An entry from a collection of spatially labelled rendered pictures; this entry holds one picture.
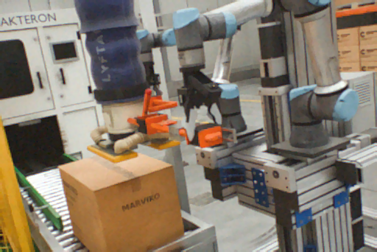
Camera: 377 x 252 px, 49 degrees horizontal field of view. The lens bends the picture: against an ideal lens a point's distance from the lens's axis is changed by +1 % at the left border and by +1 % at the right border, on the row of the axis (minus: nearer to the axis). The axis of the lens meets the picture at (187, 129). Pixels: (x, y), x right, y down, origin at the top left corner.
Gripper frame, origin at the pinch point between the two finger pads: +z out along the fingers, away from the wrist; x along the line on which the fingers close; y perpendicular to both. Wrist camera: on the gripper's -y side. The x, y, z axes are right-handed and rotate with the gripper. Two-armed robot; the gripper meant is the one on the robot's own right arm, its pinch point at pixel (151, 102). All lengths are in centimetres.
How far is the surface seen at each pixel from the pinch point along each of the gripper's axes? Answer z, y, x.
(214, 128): -2, 94, -25
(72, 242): 71, -30, -47
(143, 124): -1, 58, -31
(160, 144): 11, 46, -20
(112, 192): 33, 20, -35
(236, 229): 124, -62, 83
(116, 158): 11, 47, -39
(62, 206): 71, -93, -38
